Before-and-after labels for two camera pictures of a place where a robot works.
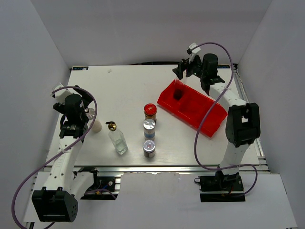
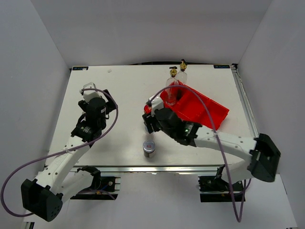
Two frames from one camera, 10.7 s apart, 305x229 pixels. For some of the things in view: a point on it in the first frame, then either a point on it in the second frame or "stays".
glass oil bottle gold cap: x=117 y=138 -> x=172 y=87
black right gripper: x=186 y=65 -> x=149 y=119
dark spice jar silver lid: x=148 y=147 stays
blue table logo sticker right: x=223 y=66 stays
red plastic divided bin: x=192 y=106 stays
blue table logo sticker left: x=80 y=68 stays
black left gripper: x=86 y=99 -> x=109 y=105
